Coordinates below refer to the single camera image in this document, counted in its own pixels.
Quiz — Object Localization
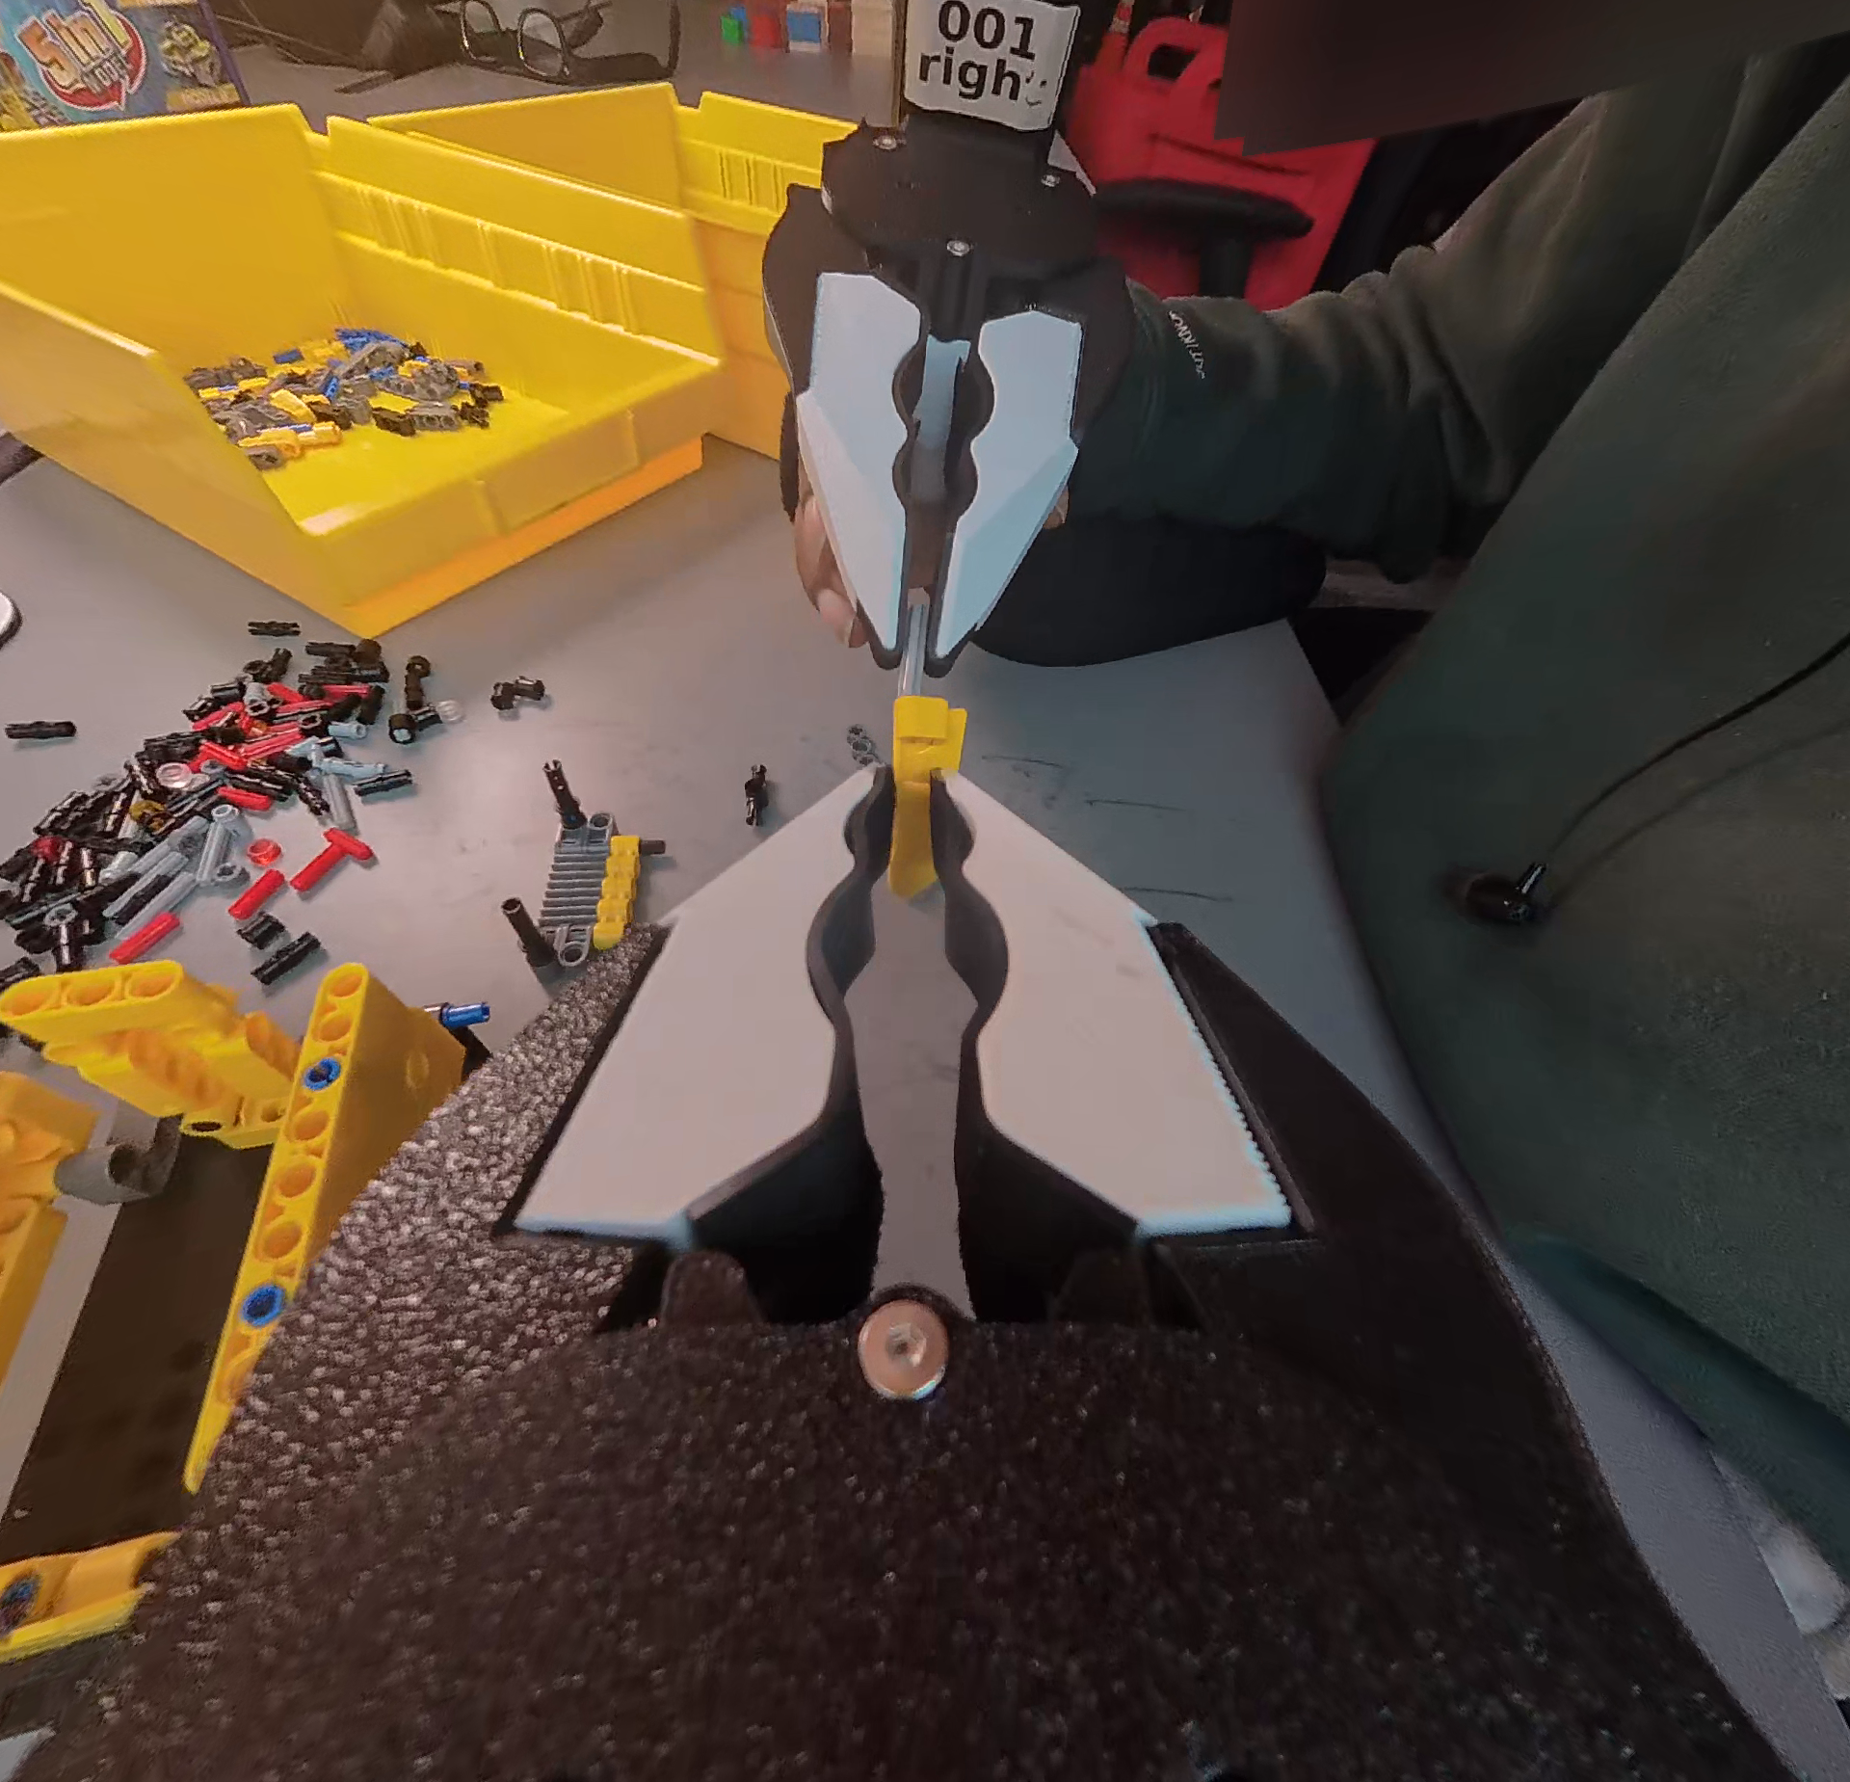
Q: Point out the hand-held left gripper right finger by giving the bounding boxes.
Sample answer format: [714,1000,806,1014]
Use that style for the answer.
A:
[935,768,1291,1330]

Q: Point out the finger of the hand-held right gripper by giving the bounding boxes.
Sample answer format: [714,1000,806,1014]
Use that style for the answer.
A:
[925,306,1091,676]
[791,276,928,670]

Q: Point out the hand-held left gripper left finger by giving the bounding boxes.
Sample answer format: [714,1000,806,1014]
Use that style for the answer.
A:
[511,766,889,1327]

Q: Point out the light grey lego pin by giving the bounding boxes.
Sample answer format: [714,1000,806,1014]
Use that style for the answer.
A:
[894,340,966,699]

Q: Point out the yellow plastic bin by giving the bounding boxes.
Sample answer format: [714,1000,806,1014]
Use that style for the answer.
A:
[369,80,862,458]
[0,106,723,642]

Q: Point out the yellow black lego model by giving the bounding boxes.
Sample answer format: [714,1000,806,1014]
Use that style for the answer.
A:
[0,959,491,1661]

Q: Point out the yellow lego bracket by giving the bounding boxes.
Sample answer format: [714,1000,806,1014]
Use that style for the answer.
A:
[886,694,966,899]

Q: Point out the heap of grey yellow lego parts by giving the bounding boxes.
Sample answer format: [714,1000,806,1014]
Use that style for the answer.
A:
[185,326,507,470]

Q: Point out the pile of small lego pins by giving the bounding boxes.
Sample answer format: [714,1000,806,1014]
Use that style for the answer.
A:
[0,618,553,993]

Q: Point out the grey yellow lego subassembly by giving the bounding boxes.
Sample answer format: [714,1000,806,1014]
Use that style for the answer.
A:
[502,760,669,967]

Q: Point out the person's right hand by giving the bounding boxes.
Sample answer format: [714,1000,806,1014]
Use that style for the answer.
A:
[790,487,874,651]

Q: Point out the red gaming chair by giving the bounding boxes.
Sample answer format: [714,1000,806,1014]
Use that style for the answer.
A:
[1069,0,1374,308]

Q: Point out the black eyeglasses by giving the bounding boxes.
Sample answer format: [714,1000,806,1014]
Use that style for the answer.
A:
[460,0,680,84]

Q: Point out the blue toy kit box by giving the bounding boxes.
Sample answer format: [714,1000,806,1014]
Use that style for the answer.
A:
[0,0,233,132]

